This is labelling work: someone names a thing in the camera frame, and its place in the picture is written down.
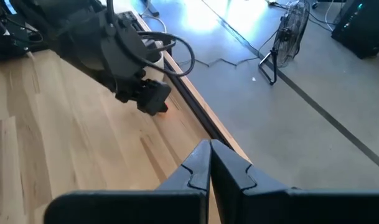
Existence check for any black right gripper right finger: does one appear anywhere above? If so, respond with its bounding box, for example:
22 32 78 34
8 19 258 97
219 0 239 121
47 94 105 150
210 139 289 224

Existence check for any black floor fan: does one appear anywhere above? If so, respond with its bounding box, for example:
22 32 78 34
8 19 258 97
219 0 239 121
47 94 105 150
258 0 311 86

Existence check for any white cable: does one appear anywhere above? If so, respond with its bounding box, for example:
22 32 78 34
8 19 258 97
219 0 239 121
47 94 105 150
139 0 168 34

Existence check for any black floor cable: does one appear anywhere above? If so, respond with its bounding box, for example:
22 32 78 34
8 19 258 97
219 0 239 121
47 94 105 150
176 27 280 68

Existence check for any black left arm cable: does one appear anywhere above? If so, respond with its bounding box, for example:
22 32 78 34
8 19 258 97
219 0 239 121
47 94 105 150
106 0 196 78

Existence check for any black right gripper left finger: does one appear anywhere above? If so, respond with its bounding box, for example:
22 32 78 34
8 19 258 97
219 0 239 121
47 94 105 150
157 139 212 224

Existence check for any black computer tower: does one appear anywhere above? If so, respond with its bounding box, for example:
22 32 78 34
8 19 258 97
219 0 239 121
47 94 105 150
330 0 379 60

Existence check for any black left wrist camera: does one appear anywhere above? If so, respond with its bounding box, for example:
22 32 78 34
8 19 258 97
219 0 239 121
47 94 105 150
136 79 172 117

